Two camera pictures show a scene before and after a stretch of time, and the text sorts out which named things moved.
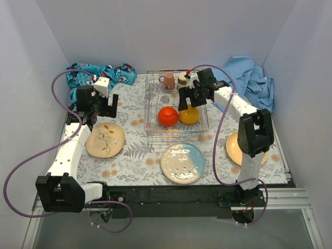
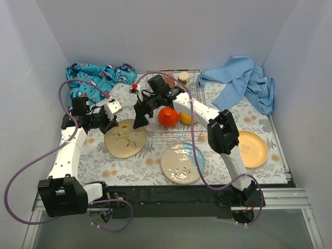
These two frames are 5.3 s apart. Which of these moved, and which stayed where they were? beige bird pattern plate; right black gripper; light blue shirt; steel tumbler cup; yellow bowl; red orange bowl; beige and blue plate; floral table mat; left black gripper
Moved: beige bird pattern plate; left black gripper; right black gripper
Stayed: floral table mat; red orange bowl; yellow bowl; steel tumbler cup; beige and blue plate; light blue shirt
